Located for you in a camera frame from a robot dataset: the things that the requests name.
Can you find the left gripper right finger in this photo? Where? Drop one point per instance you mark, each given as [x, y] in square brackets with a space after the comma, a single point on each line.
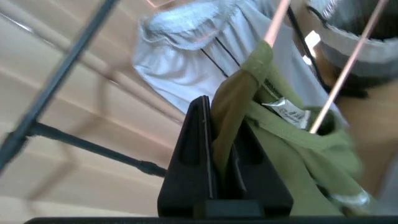
[264, 180]

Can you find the pale grey shorts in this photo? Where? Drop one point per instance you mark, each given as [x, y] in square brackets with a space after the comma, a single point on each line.
[186, 53]

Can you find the green garment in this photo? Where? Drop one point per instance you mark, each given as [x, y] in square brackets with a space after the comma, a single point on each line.
[280, 161]

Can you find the white laundry basket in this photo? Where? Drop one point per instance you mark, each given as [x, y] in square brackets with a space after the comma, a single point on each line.
[357, 53]

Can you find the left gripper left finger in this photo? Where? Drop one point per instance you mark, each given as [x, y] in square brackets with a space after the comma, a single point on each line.
[186, 180]

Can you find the beige curtain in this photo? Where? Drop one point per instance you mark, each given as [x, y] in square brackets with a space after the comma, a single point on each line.
[93, 174]

